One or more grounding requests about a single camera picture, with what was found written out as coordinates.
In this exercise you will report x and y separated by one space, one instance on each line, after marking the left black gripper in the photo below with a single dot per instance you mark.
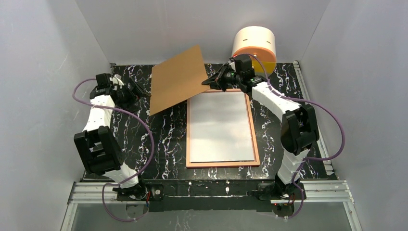
133 90

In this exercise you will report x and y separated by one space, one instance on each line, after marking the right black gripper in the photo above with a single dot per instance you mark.
220 79

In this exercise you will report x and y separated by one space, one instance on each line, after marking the brown cardboard backing board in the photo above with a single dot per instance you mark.
177 79

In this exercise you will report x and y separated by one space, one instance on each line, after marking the beach landscape photo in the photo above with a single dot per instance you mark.
220 127

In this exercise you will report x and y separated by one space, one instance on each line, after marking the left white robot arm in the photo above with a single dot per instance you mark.
99 150

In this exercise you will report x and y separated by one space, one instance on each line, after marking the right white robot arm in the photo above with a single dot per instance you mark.
299 129

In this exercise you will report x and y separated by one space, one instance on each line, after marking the round cream drawer cabinet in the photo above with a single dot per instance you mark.
258 41

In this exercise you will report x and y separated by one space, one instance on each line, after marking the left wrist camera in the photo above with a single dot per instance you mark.
117 80

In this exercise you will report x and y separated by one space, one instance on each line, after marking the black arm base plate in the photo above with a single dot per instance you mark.
177 195

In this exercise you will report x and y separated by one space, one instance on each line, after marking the aluminium front rail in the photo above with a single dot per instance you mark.
316 191

